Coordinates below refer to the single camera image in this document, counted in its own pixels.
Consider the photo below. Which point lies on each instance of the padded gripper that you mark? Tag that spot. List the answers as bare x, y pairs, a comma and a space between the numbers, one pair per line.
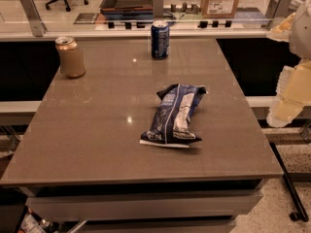
302, 33

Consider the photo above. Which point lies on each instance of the blue chip bag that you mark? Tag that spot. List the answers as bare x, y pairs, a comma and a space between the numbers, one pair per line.
170, 127

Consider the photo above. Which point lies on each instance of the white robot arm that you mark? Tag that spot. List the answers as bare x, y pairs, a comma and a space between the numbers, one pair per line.
300, 34

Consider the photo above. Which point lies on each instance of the blue soda can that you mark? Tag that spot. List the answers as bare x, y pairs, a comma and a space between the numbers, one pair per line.
160, 39

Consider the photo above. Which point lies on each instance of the orange soda can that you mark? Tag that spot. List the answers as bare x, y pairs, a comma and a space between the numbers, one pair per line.
71, 57

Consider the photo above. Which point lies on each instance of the cardboard box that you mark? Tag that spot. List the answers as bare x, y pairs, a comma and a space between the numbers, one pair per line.
218, 8

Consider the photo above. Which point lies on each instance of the upper grey drawer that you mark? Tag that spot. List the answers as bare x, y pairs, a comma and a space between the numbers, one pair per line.
145, 205

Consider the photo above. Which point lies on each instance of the grey drawer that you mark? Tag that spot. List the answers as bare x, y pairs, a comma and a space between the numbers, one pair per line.
184, 226
145, 205

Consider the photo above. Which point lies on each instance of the black floor bar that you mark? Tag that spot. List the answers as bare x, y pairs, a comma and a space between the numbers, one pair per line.
289, 178

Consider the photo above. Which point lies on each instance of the lower grey drawer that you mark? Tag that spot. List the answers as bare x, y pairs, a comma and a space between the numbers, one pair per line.
184, 226

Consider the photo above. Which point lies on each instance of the right metal glass bracket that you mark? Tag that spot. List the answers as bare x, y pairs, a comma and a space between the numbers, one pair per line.
276, 11

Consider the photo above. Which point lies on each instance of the metal glass bracket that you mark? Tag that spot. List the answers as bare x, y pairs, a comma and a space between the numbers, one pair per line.
276, 11
157, 8
37, 27

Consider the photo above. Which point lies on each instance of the middle metal glass bracket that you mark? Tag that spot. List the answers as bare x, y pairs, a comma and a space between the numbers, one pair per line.
157, 8

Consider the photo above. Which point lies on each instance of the left metal glass bracket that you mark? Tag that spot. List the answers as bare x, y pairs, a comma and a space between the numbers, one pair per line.
37, 27

